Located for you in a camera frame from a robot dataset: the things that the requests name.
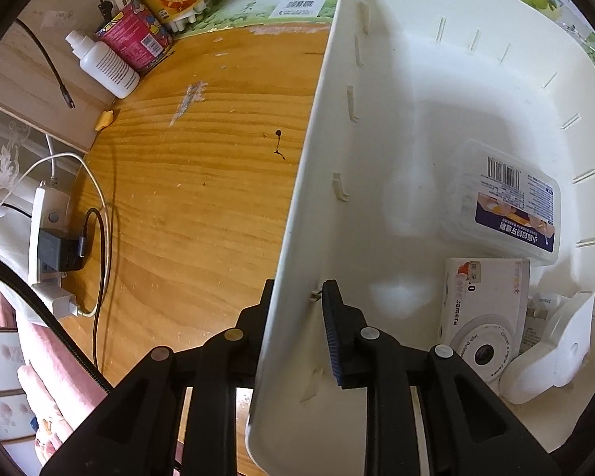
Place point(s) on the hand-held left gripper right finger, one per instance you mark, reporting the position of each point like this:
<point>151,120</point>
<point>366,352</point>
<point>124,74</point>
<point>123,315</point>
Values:
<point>333,347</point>

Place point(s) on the white charger plug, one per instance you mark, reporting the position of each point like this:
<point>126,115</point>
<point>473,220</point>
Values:
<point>54,300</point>

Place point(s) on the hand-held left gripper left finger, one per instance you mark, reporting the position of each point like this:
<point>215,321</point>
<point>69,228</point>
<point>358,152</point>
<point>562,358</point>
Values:
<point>258,322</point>

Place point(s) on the small yellow piece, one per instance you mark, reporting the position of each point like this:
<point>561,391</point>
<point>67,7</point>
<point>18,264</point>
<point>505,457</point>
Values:
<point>105,120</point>

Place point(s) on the white power strip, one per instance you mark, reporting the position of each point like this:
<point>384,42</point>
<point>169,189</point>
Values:
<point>49,208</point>

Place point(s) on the white plastic bottle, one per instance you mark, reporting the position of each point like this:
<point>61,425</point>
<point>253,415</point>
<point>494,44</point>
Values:
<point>106,67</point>

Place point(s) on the pink patterned can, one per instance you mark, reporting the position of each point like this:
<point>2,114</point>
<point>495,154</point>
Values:
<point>134,34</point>

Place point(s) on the white lace cloth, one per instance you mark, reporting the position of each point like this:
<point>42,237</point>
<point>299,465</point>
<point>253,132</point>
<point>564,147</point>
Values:
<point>0,158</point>

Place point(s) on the white camera box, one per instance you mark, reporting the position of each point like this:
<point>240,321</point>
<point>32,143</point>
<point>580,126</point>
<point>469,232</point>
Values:
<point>496,287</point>

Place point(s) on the clear box with blue label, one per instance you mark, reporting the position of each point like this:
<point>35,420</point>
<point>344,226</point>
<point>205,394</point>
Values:
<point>476,208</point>

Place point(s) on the black power adapter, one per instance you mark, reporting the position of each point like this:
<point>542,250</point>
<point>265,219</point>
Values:
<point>54,250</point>

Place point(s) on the white plastic storage bin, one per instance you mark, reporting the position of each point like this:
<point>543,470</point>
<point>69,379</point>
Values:
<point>401,109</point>

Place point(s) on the white plastic dispenser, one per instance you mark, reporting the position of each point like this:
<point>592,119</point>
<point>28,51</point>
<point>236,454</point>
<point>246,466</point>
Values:
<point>545,367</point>

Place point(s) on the pink floral bedding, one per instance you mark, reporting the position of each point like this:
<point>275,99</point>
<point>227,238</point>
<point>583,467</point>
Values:
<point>44,357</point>

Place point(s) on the small white packet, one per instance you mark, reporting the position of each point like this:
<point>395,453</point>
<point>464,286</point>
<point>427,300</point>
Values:
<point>538,317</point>

